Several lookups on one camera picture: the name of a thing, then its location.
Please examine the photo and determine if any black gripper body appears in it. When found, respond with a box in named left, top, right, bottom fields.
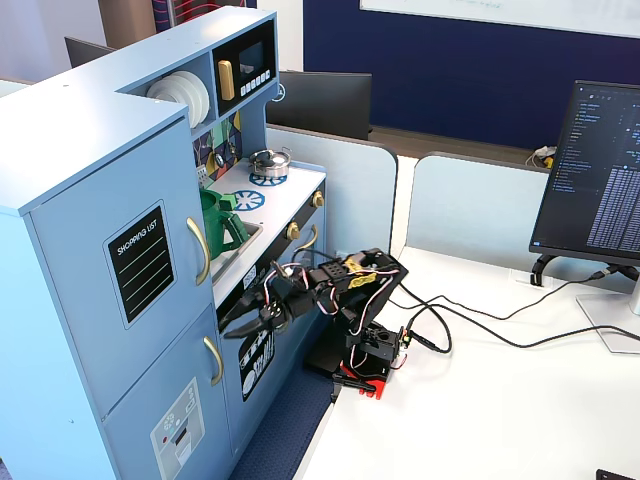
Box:
left=256, top=276, right=322, bottom=334

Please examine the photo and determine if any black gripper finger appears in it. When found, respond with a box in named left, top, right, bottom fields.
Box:
left=222, top=316, right=282, bottom=342
left=217, top=287, right=275, bottom=332

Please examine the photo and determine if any blue door with shopping list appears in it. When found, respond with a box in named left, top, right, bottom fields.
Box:
left=28, top=115, right=218, bottom=420

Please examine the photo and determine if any red robot base clamp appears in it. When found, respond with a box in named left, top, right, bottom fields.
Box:
left=331, top=358, right=397, bottom=402

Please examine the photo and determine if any blue oven door with window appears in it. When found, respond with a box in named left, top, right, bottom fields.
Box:
left=292, top=212, right=327, bottom=286

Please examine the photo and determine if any blue door with dish print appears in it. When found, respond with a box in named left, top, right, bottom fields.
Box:
left=218, top=279, right=321, bottom=459

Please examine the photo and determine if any blue door with water dispenser print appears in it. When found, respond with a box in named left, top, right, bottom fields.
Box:
left=101, top=301, right=237, bottom=480

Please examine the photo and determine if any blue toy kitchen cabinet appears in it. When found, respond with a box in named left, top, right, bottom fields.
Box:
left=0, top=5, right=330, bottom=480

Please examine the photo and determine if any grey toy sink basin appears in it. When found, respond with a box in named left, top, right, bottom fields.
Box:
left=209, top=222, right=265, bottom=287

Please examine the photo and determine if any green plastic pitcher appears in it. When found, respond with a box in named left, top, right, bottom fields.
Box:
left=199, top=188, right=252, bottom=262

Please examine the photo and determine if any light blue desk partition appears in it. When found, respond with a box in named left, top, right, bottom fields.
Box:
left=264, top=123, right=400, bottom=257
left=405, top=150, right=552, bottom=252

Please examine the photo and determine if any steel toy pot with lid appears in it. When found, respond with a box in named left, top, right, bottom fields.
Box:
left=248, top=146, right=294, bottom=179

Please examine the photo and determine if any black monitor switched off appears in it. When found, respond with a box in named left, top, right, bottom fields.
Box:
left=63, top=35, right=118, bottom=69
left=276, top=69, right=374, bottom=142

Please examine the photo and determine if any white toy plate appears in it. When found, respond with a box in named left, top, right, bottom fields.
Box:
left=146, top=74, right=197, bottom=127
left=162, top=71, right=206, bottom=126
left=172, top=69, right=211, bottom=124

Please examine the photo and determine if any black toy microwave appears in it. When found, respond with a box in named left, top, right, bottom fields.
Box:
left=211, top=19, right=278, bottom=119

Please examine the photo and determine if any silver monitor stand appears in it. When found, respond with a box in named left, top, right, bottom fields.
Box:
left=575, top=263, right=640, bottom=356

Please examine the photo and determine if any monitor showing code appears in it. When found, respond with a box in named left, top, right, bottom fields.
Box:
left=528, top=79, right=640, bottom=267

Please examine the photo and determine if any whiteboard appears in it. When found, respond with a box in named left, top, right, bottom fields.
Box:
left=358, top=0, right=640, bottom=41

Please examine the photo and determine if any black flat base plate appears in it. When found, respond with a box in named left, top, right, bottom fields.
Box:
left=302, top=319, right=347, bottom=376

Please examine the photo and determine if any black cable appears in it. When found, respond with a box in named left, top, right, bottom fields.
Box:
left=397, top=282, right=640, bottom=350
left=405, top=266, right=626, bottom=355

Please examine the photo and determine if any white and yellow cable bundle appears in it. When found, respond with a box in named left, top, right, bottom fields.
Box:
left=524, top=144, right=558, bottom=173

